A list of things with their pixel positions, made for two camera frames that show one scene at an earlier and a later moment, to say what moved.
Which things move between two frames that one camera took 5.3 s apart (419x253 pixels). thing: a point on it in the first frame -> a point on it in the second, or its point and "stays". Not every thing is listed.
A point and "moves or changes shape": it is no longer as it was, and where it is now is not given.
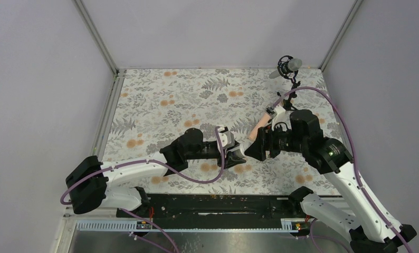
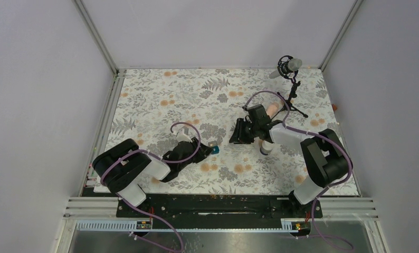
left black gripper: [230, 160] -> [203, 152]
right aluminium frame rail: [351, 15] stays
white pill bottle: [243, 147] moves or changes shape
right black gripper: [265, 141] -> [238, 136]
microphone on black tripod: [288, 67] stays
